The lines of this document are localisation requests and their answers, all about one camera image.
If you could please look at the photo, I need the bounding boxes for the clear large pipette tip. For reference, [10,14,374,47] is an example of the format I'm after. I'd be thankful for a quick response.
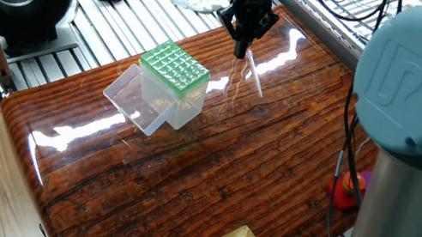
[238,48,271,100]

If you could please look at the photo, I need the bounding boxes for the clear tip box green rack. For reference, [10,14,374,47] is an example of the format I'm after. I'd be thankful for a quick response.
[96,29,216,146]

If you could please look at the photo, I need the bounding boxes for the orange green stacked rings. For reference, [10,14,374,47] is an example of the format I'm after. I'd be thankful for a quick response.
[339,170,368,197]

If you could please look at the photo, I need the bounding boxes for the purple toy disc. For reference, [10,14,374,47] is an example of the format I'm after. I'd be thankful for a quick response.
[358,168,373,191]

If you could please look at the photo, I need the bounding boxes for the black cable bundle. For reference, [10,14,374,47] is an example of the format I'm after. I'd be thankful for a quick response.
[259,0,405,237]

